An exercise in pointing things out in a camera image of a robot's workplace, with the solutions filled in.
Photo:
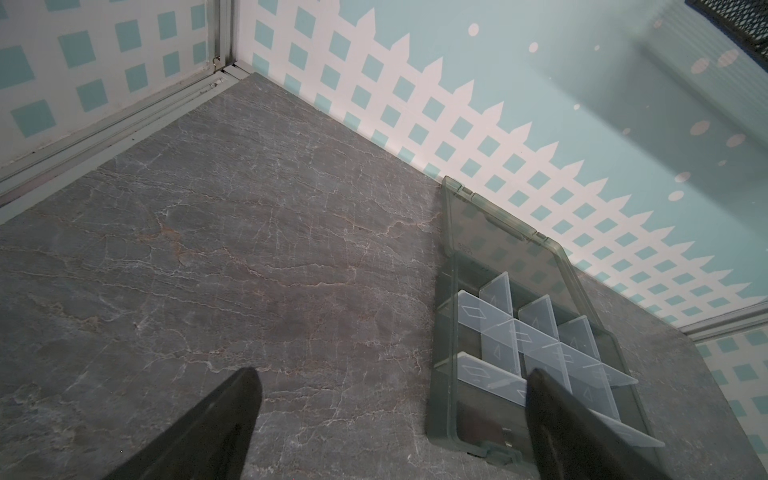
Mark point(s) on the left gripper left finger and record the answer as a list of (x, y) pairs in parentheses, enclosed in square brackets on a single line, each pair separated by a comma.
[(210, 441)]

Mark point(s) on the black wire mesh basket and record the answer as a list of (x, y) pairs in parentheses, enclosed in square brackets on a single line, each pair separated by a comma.
[(743, 21)]

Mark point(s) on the green plastic organizer box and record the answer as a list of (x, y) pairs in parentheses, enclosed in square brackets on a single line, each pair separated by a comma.
[(508, 302)]

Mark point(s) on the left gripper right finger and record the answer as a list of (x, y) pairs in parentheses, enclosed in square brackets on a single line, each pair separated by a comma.
[(570, 442)]

